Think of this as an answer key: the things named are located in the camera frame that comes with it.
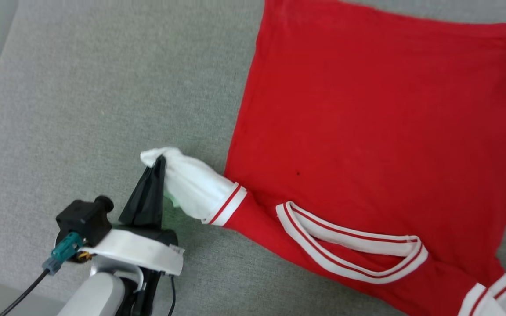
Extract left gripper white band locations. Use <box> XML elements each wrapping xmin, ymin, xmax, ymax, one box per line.
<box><xmin>79</xmin><ymin>154</ymin><xmax>186</xmax><ymax>277</ymax></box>

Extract left arm cable teal plug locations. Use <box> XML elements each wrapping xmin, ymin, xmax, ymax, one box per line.
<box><xmin>0</xmin><ymin>232</ymin><xmax>84</xmax><ymax>316</ymax></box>

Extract red garment white striped cuffs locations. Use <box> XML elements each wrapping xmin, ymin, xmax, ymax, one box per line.
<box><xmin>140</xmin><ymin>0</ymin><xmax>506</xmax><ymax>316</ymax></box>

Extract thin black cable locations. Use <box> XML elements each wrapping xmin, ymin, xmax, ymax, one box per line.
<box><xmin>165</xmin><ymin>273</ymin><xmax>177</xmax><ymax>316</ymax></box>

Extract grey fabric sofa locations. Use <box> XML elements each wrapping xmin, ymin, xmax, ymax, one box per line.
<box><xmin>0</xmin><ymin>0</ymin><xmax>506</xmax><ymax>316</ymax></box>

